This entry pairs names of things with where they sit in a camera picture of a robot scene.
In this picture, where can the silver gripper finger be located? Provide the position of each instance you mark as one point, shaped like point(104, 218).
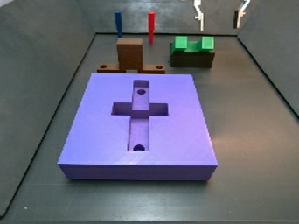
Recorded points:
point(240, 13)
point(199, 16)

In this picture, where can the green U-shaped block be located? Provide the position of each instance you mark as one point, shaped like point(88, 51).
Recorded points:
point(182, 45)

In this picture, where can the black angled fixture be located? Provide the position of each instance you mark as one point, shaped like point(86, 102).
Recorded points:
point(191, 59)

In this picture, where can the purple board with cross slot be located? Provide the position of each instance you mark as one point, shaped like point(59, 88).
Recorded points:
point(139, 130)

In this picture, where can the red peg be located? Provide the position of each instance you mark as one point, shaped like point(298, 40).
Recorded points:
point(151, 26)

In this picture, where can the brown T-shaped block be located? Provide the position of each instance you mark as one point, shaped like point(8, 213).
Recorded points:
point(130, 59)

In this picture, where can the blue peg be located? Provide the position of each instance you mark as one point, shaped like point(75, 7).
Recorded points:
point(119, 24)

